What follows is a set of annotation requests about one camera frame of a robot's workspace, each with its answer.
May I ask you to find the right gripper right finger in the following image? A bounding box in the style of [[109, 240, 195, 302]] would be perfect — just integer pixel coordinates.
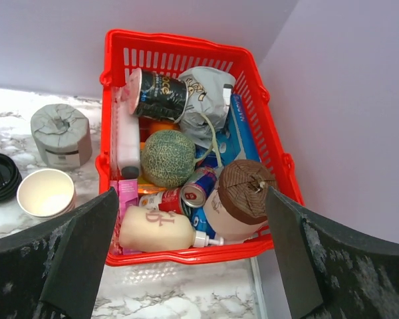
[[266, 187, 399, 318]]

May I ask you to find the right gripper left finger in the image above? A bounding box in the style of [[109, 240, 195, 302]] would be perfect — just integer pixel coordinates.
[[0, 188, 118, 318]]

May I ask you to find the stack of paper cups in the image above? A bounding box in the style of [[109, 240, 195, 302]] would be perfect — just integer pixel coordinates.
[[16, 168, 76, 221]]

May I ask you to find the cream squeeze bottle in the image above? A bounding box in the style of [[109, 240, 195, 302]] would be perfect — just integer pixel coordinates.
[[118, 205, 224, 253]]

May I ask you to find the stack of black lids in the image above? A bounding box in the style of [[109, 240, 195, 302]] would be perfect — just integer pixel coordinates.
[[0, 154, 22, 203]]

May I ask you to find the pink small box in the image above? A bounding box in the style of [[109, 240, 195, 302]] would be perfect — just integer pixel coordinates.
[[110, 179, 139, 255]]

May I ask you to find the brown lidded dessert cup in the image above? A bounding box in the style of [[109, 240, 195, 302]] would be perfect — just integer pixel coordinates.
[[203, 159, 277, 243]]

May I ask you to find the grey wrapped paper roll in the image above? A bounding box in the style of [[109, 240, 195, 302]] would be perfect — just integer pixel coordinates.
[[31, 104, 92, 170]]

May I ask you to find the red white can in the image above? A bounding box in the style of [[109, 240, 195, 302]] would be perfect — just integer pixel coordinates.
[[139, 187, 184, 215]]

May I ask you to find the red bull can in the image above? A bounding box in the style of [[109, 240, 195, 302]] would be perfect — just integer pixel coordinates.
[[181, 167, 217, 208]]

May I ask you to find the green netted melon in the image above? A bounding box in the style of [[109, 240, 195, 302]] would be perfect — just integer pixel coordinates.
[[141, 130, 196, 188]]

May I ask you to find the blue box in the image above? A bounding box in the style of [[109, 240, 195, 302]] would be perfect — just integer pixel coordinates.
[[216, 94, 261, 165]]

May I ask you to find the pink white bottle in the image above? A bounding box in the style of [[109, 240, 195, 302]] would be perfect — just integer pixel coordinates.
[[116, 100, 141, 179]]

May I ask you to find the orange fruit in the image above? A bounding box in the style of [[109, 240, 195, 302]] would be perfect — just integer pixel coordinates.
[[149, 121, 180, 135]]

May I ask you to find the black instant noodle cup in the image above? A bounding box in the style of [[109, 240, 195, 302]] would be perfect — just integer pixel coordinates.
[[124, 68, 188, 123]]

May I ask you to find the grey foil snack bag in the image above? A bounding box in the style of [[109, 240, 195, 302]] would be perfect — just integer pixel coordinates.
[[178, 66, 235, 149]]

